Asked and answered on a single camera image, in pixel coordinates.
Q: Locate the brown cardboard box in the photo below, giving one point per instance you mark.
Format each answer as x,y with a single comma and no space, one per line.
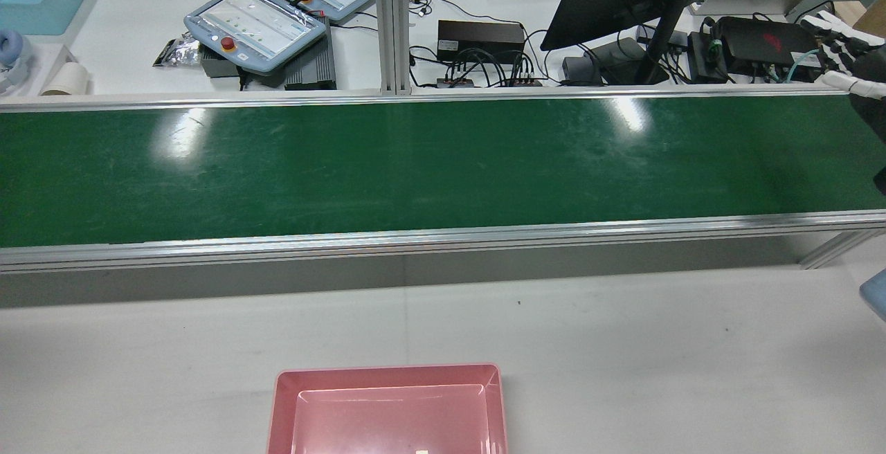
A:
873,18

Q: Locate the aluminium profile post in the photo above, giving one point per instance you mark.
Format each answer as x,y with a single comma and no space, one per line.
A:
392,25

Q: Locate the black ribbed device box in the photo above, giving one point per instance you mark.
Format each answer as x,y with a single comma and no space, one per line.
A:
315,66

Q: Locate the beige tape roll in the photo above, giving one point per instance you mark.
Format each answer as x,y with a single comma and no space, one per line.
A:
66,80

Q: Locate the pink plastic box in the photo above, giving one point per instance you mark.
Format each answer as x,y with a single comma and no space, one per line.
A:
387,419

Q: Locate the grey teach pendant front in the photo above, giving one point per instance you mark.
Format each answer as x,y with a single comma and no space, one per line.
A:
256,25

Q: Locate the small grey box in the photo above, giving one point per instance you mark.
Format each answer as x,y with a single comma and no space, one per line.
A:
578,70

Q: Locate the silver foil bag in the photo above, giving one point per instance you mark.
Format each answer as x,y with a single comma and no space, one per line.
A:
178,51

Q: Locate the green conveyor belt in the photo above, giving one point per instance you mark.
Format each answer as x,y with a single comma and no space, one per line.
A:
415,163

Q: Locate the small black adapter box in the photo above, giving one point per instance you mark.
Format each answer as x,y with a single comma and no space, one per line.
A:
704,59

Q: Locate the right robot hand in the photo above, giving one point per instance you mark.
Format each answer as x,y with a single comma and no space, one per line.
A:
841,82

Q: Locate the black rectangular power box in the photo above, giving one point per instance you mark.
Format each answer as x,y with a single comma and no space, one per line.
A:
481,39

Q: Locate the black mini computer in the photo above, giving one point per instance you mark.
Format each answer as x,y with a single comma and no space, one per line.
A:
768,40

